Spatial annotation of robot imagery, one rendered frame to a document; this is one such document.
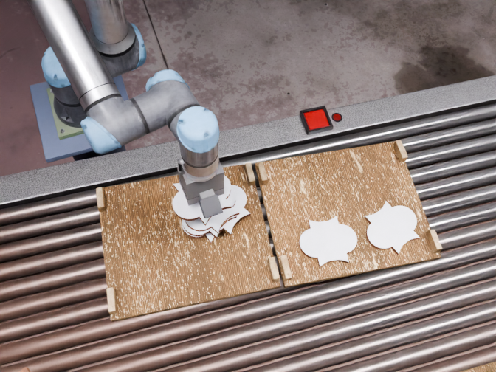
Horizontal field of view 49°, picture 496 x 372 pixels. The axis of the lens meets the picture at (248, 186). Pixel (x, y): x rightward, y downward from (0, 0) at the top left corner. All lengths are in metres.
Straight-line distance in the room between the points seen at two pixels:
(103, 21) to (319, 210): 0.71
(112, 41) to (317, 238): 0.71
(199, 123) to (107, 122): 0.17
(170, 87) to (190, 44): 1.89
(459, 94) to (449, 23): 1.57
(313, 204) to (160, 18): 1.88
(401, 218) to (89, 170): 0.83
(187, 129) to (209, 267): 0.47
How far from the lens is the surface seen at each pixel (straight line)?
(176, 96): 1.06
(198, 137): 0.99
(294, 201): 1.44
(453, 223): 1.56
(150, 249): 1.39
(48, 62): 1.50
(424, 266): 1.48
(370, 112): 1.66
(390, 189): 1.52
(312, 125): 1.58
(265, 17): 3.11
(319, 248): 1.39
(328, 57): 2.97
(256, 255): 1.38
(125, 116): 1.05
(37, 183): 1.55
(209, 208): 1.18
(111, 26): 1.41
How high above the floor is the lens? 2.23
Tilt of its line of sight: 63 degrees down
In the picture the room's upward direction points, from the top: 6 degrees clockwise
